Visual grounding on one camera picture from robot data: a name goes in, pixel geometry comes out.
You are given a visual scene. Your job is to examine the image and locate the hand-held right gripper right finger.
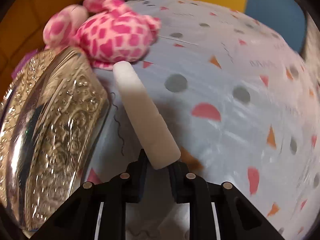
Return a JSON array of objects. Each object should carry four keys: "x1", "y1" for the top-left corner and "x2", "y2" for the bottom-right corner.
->
[{"x1": 169, "y1": 161, "x2": 286, "y2": 240}]

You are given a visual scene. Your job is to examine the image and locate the white foam block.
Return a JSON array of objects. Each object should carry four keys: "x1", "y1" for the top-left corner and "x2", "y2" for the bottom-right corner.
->
[{"x1": 113, "y1": 60, "x2": 181, "y2": 171}]

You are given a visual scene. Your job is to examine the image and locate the purple cardboard box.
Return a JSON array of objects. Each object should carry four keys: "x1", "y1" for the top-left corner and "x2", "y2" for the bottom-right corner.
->
[{"x1": 11, "y1": 50, "x2": 35, "y2": 76}]

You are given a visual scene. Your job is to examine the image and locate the pink spotted plush toy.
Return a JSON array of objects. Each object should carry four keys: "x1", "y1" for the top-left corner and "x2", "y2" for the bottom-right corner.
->
[{"x1": 43, "y1": 0, "x2": 162, "y2": 70}]

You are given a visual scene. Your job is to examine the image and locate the patterned tablecloth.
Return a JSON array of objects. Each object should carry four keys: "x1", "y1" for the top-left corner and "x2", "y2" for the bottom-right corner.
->
[{"x1": 79, "y1": 0, "x2": 320, "y2": 240}]

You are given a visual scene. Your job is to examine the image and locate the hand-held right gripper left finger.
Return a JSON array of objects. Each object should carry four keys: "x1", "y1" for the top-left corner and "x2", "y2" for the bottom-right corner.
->
[{"x1": 35, "y1": 149, "x2": 148, "y2": 240}]

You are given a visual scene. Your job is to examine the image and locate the silver ornate tissue box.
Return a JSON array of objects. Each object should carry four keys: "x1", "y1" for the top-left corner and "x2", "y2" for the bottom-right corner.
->
[{"x1": 0, "y1": 46, "x2": 111, "y2": 232}]

